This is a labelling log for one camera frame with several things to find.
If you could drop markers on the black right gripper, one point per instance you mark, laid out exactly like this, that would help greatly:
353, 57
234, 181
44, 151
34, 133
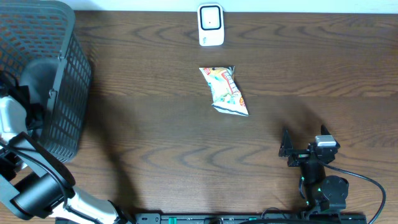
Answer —
286, 149

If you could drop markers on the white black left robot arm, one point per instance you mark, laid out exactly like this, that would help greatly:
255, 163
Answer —
36, 184

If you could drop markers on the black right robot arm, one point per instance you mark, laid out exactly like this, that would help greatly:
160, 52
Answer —
323, 194

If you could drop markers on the white barcode scanner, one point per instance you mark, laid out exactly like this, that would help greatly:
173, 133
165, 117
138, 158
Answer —
210, 25

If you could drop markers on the dark grey plastic basket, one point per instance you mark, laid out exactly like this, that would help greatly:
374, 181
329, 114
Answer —
40, 50

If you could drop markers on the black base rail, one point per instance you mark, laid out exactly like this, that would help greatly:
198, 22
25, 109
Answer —
273, 217

